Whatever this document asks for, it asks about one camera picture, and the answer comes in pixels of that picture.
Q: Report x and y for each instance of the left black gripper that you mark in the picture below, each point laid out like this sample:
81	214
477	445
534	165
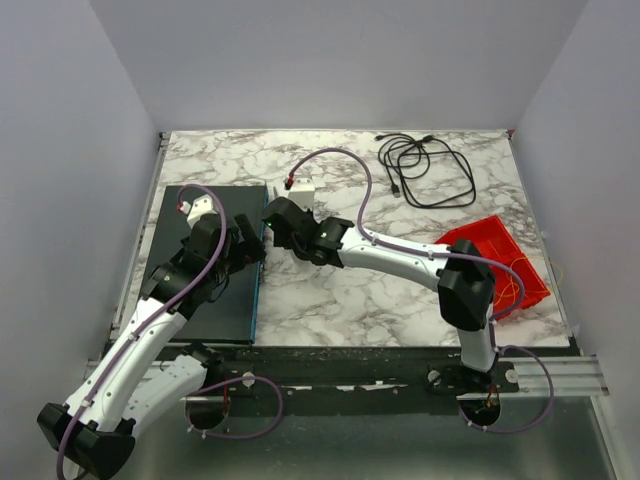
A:
245	232

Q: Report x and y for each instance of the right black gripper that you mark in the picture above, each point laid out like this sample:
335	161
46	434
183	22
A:
275	220

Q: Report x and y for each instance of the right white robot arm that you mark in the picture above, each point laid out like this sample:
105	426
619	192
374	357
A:
459	275

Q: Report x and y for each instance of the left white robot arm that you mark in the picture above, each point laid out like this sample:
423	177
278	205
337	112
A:
98	426

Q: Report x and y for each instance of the black flat box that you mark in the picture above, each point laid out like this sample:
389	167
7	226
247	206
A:
232	317

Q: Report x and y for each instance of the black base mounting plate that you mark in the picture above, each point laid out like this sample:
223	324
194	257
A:
340	381

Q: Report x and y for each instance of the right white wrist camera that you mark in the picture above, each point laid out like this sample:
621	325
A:
302	192

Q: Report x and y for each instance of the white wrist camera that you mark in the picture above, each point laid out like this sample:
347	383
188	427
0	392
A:
302	192
194	211

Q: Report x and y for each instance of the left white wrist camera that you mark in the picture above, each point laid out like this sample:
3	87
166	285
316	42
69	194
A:
194	211

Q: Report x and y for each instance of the aluminium rail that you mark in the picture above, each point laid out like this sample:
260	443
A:
570	376

